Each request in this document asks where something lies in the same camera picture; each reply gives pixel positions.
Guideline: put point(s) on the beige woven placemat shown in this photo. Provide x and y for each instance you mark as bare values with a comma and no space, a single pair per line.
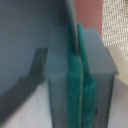
115,24

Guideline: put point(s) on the small grey saucepan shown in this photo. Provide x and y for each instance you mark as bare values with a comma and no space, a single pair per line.
25,25

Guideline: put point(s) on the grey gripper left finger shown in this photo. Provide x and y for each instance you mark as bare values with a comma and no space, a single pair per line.
58,66

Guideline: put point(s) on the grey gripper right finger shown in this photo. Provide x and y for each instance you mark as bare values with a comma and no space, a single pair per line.
99,72

